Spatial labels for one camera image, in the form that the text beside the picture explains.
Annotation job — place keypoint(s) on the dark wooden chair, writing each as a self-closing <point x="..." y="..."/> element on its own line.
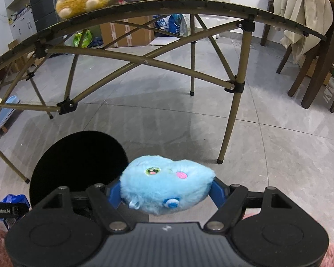
<point x="320" y="69"/>

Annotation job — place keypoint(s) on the white cabinet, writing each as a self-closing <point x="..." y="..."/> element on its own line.
<point x="23" y="27"/>

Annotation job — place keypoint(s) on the blue bag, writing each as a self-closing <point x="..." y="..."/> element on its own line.
<point x="171" y="23"/>

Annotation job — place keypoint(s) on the grey refrigerator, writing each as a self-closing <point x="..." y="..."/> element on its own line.
<point x="50" y="2"/>

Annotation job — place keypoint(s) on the green bag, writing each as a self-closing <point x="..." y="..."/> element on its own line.
<point x="82" y="40"/>

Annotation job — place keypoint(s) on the tan folding table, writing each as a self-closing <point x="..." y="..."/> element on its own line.
<point x="235" y="86"/>

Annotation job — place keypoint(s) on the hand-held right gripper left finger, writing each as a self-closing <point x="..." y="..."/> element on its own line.
<point x="113" y="196"/>

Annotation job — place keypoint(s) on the cardboard box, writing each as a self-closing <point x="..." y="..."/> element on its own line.
<point x="128" y="36"/>

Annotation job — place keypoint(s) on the yellow plush toy white spots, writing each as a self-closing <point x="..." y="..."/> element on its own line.
<point x="80" y="0"/>

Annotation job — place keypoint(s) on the blue packet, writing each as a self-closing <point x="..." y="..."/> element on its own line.
<point x="15" y="199"/>

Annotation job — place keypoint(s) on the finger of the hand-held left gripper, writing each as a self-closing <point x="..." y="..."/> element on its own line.
<point x="22" y="206"/>

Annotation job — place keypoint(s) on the white floor scale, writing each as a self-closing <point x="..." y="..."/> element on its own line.
<point x="164" y="42"/>

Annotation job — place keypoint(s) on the black round bin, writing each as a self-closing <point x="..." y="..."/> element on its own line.
<point x="78" y="161"/>

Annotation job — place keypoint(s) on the light blue plastic box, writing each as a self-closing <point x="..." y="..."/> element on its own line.
<point x="5" y="111"/>

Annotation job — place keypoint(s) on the blue plush toy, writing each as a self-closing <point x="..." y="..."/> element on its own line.
<point x="161" y="183"/>

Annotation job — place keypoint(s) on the dark wooden side table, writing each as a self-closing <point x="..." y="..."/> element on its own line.
<point x="268" y="19"/>

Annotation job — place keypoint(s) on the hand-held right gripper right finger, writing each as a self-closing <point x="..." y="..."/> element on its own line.
<point x="218" y="193"/>

